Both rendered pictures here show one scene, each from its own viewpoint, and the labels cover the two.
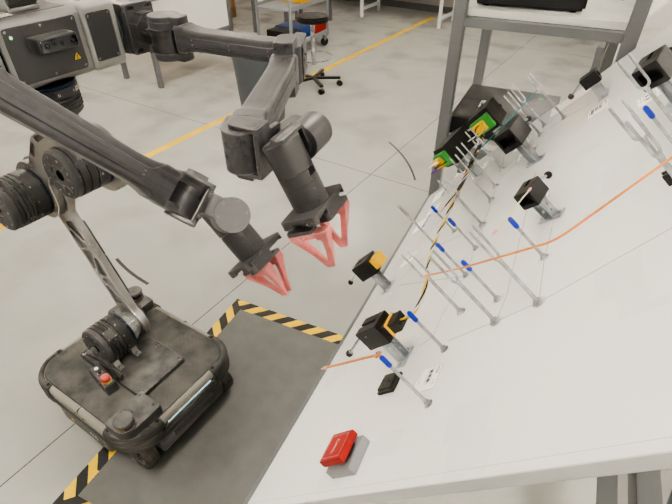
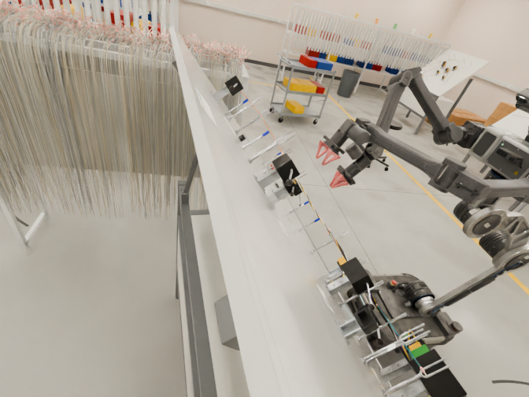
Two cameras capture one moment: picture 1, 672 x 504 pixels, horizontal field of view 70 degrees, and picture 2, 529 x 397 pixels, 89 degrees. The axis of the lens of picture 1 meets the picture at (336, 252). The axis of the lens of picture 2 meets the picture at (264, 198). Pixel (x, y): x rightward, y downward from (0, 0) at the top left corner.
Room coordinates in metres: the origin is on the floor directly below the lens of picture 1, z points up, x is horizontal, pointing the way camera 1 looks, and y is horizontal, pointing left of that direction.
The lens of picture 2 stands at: (1.11, -0.96, 1.81)
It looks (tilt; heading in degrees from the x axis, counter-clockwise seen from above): 37 degrees down; 128
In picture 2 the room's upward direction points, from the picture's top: 15 degrees clockwise
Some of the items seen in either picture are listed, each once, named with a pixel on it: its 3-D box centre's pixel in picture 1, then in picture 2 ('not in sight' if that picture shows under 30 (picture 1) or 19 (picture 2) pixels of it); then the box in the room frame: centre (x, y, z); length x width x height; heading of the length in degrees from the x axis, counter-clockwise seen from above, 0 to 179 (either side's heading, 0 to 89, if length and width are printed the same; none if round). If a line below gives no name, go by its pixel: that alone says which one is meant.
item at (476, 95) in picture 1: (505, 114); not in sight; (1.64, -0.60, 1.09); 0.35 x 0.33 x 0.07; 155
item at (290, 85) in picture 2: not in sight; (297, 90); (-2.01, 3.10, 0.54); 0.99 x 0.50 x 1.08; 69
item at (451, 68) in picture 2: not in sight; (431, 91); (-0.80, 6.33, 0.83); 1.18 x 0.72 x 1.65; 147
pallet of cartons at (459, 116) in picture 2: not in sight; (456, 121); (-0.21, 7.61, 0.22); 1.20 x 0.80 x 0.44; 60
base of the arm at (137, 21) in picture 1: (149, 29); not in sight; (1.32, 0.48, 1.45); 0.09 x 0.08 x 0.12; 147
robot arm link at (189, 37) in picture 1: (222, 48); (497, 183); (1.15, 0.26, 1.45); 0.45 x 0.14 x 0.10; 65
